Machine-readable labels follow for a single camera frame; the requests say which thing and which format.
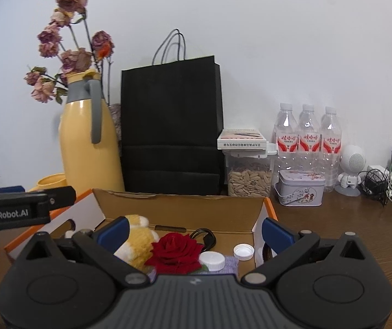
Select white yellow plush toy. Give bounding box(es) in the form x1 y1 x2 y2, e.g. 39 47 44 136
114 215 160 273

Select clear seed container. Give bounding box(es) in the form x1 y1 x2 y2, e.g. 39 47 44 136
224 143 277 198

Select white jar lid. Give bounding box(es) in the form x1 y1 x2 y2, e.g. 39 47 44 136
199 251 226 272

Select purple drawstring pouch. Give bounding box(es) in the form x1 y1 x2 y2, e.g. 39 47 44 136
149 256 238 276

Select yellow thermos jug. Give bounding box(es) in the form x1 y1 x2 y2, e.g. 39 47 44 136
59 69 125 195

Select red rose flower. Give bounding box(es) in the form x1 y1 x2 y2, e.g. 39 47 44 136
145 232 203 275

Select water bottle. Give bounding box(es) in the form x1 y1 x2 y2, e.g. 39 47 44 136
320 106 342 192
297 104 321 172
273 103 299 177

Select right water bottle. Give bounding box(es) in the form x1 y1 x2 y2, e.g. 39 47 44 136
320 106 342 192

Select white flat box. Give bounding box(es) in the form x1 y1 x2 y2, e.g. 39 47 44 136
217 129 268 151

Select dried pink flowers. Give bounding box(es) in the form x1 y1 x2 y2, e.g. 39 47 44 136
24 0 115 104

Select yellow mug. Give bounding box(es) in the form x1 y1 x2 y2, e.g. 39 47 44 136
29 173 67 192

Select white robot toy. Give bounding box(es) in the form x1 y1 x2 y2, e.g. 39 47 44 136
334 145 366 198

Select left water bottle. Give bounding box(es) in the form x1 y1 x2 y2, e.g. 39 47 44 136
273 103 299 177

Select orange cardboard box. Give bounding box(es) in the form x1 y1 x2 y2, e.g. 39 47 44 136
4 189 277 276

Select black paper bag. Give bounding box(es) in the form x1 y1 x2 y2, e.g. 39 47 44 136
120 29 225 195

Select middle water bottle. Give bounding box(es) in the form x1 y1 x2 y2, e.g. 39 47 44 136
297 104 321 172

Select white bottle cap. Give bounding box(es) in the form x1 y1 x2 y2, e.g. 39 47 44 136
233 243 255 262

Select white tin box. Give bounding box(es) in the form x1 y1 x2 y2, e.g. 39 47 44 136
274 170 325 207

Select black braided cable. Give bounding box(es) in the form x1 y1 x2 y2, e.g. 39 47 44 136
188 228 218 253

